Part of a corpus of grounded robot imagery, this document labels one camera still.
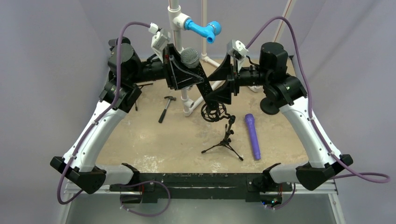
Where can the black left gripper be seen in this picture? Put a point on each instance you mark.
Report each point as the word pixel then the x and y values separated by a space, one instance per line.
pixel 175 73

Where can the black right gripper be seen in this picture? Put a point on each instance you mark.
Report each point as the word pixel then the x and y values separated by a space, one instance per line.
pixel 234 78

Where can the black speckled condenser microphone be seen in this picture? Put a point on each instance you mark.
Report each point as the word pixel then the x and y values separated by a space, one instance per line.
pixel 190 58

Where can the purple microphone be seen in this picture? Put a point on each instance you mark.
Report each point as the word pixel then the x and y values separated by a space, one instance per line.
pixel 250 123

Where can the black round-base microphone stand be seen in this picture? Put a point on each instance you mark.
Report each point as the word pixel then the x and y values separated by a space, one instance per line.
pixel 268 107

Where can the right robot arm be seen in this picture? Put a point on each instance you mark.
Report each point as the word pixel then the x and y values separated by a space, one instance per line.
pixel 284 94

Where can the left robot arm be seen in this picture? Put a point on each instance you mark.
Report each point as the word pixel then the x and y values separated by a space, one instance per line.
pixel 78 165

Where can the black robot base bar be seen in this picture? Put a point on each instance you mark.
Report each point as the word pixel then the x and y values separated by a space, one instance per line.
pixel 249 187

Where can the small black tripod stand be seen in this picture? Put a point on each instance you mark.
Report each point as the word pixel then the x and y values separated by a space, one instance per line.
pixel 140 87

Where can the small dark grey microphone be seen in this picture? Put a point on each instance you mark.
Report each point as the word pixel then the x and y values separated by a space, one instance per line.
pixel 114 42

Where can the blue plastic faucet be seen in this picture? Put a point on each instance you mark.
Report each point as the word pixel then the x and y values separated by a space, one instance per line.
pixel 209 32

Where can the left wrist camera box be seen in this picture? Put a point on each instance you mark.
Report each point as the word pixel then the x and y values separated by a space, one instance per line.
pixel 160 39

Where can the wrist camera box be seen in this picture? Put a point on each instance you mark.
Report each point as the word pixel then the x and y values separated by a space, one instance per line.
pixel 237 50
pixel 160 39

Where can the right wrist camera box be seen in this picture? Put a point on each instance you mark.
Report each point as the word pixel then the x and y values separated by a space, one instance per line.
pixel 237 50

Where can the hammer with black handle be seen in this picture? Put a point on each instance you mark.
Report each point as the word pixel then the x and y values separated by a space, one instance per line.
pixel 170 99

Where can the white PVC pipe frame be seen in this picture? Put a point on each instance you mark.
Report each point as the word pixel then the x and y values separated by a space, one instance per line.
pixel 175 14

